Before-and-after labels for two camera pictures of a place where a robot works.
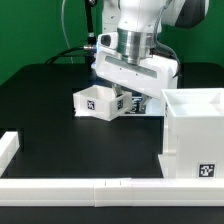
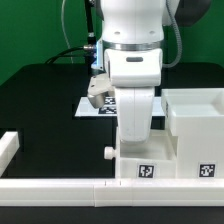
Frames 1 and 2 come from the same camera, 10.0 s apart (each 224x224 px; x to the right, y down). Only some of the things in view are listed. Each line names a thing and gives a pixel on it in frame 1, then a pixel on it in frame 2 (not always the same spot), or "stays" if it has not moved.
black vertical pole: [91, 38] stays
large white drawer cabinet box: [194, 133] stays
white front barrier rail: [112, 192] stays
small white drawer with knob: [99, 102] to [155, 159]
